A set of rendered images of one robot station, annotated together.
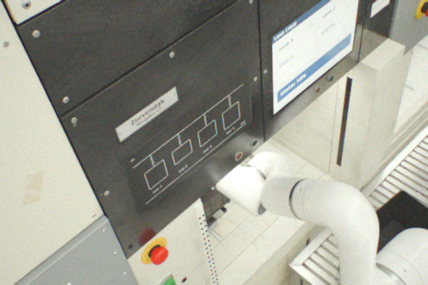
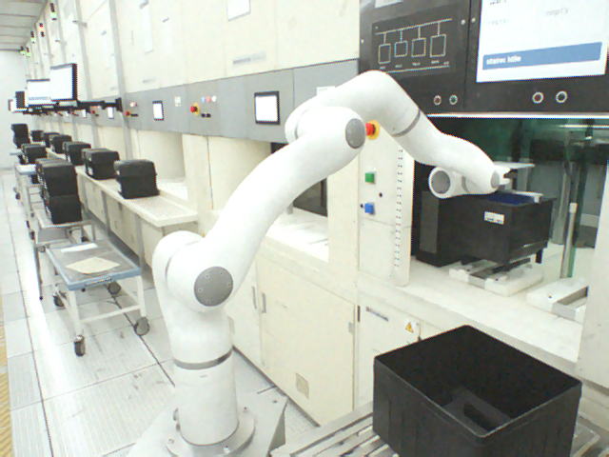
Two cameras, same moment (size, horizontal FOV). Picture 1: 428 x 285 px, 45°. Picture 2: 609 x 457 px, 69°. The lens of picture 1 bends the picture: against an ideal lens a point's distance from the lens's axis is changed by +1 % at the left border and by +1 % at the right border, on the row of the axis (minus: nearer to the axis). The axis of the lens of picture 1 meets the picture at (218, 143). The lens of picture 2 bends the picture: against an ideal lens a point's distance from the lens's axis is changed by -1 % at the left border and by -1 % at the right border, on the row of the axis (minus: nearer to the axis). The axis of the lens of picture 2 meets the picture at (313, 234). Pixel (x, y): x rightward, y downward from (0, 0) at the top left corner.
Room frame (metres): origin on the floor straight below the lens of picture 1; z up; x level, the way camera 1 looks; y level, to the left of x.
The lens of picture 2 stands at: (0.45, -1.27, 1.42)
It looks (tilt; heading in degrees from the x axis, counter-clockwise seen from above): 16 degrees down; 93
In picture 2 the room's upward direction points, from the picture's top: 1 degrees counter-clockwise
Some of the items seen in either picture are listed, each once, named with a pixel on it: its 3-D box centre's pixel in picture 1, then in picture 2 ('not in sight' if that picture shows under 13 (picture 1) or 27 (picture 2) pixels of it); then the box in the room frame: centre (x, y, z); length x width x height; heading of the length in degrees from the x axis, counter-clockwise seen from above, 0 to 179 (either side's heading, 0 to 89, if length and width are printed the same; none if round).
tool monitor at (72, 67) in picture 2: not in sight; (87, 89); (-1.51, 2.34, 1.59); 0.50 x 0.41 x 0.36; 38
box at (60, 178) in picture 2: not in sight; (59, 178); (-2.06, 2.64, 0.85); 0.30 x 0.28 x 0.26; 127
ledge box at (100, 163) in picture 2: not in sight; (103, 164); (-1.80, 2.97, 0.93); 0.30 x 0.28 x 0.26; 131
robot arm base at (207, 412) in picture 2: not in sight; (206, 392); (0.18, -0.48, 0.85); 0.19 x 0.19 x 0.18
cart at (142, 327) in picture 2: not in sight; (96, 288); (-1.22, 1.56, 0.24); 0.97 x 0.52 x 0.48; 130
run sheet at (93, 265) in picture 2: not in sight; (92, 264); (-1.13, 1.40, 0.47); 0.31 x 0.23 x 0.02; 149
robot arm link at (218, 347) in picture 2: not in sight; (191, 292); (0.16, -0.45, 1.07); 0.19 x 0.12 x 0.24; 126
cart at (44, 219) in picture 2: not in sight; (66, 235); (-2.25, 2.90, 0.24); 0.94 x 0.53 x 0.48; 127
